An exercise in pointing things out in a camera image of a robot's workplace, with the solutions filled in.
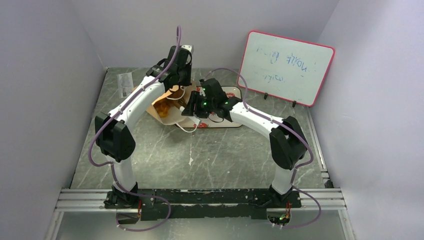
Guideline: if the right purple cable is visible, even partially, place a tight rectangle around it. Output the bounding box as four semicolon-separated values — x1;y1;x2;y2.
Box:
202;68;322;230

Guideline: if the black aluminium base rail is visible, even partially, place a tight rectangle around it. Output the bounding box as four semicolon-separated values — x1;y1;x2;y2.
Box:
54;188;347;221

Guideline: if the fake orange bread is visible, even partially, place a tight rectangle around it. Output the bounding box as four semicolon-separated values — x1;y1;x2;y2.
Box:
153;98;178;119

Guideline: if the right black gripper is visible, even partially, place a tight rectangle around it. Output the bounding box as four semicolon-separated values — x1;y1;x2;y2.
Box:
182;90;216;119

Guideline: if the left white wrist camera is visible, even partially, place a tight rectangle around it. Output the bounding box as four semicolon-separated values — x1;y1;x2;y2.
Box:
180;44;194;54

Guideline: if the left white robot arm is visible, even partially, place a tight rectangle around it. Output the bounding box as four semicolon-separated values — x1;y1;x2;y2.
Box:
94;45;193;208

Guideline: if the clear plastic wrapper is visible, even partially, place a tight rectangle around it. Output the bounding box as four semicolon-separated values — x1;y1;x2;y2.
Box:
116;72;134;99

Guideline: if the purple cable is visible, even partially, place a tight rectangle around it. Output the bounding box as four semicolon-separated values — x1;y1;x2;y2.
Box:
87;25;172;232
202;68;322;230

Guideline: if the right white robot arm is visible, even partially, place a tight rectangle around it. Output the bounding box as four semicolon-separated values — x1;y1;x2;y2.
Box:
181;78;308;207

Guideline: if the brown paper bag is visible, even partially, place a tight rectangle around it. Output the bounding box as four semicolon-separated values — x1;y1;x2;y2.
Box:
145;86;202;133

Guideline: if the strawberry pattern tray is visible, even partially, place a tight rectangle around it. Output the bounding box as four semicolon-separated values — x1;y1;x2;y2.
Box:
176;82;243;129

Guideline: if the pink framed whiteboard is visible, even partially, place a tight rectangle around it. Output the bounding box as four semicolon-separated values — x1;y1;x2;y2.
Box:
237;30;336;107

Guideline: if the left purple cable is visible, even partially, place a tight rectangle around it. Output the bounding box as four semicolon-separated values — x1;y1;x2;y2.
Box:
87;25;172;232

